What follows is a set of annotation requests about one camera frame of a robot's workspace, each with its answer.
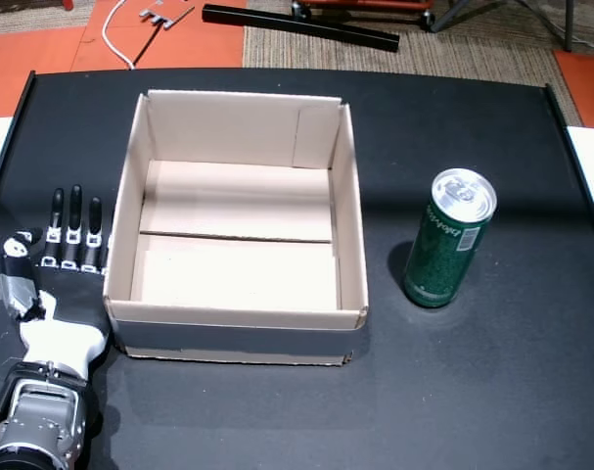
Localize green drink can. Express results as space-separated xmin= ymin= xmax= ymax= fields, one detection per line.
xmin=403 ymin=167 xmax=498 ymax=309

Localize red cart frame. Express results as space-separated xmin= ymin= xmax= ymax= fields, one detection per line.
xmin=291 ymin=0 xmax=435 ymax=25

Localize grey metal bracket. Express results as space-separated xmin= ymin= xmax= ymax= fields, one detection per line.
xmin=138 ymin=4 xmax=196 ymax=31

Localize open cardboard box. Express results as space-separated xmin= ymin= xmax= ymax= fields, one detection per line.
xmin=103 ymin=89 xmax=370 ymax=367

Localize black metal beam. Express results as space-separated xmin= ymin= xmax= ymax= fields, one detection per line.
xmin=201 ymin=3 xmax=401 ymax=54

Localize black tripod legs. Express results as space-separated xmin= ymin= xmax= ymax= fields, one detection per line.
xmin=431 ymin=0 xmax=594 ymax=56

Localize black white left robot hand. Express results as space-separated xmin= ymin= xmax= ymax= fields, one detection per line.
xmin=0 ymin=184 xmax=113 ymax=381

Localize white cable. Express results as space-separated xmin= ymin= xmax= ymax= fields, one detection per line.
xmin=102 ymin=0 xmax=137 ymax=70

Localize thin black rod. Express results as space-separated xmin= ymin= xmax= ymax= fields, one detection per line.
xmin=129 ymin=6 xmax=196 ymax=69

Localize orange floor mat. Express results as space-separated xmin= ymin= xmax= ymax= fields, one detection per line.
xmin=0 ymin=0 xmax=245 ymax=118
xmin=552 ymin=48 xmax=594 ymax=129

